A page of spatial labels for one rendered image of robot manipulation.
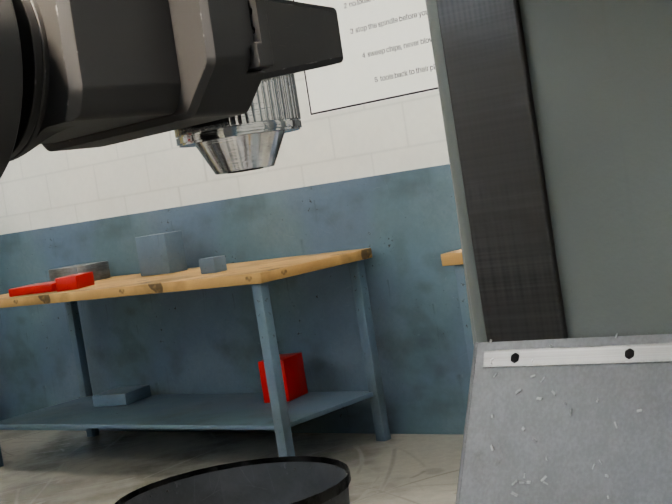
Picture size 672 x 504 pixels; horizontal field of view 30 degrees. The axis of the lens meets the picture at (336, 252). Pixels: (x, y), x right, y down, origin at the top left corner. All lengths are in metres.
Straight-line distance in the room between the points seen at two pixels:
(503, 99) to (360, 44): 4.92
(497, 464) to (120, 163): 6.15
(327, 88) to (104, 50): 5.49
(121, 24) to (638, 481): 0.49
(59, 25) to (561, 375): 0.51
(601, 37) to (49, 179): 6.68
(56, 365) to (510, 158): 6.83
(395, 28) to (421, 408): 1.72
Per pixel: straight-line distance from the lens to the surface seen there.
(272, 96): 0.45
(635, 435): 0.79
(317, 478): 2.66
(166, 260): 6.24
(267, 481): 2.73
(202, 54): 0.39
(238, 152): 0.45
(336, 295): 5.95
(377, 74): 5.69
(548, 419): 0.82
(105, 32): 0.39
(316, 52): 0.46
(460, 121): 0.85
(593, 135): 0.80
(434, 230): 5.55
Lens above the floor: 1.18
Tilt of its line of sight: 3 degrees down
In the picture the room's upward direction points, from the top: 9 degrees counter-clockwise
